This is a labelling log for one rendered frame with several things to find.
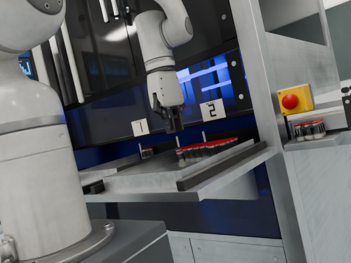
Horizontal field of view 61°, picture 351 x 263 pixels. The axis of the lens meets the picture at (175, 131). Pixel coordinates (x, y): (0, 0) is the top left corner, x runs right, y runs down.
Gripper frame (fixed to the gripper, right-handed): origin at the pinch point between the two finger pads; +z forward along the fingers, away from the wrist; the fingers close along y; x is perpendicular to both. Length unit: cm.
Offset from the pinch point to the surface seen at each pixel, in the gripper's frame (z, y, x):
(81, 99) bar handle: -19, -10, -55
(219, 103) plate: -3.3, -16.8, 5.9
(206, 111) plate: -1.7, -16.8, 0.5
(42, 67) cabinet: -39, -7, -75
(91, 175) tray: 10.0, 9.3, -31.2
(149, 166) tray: 10.4, 3.8, -9.4
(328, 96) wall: 14, -476, -64
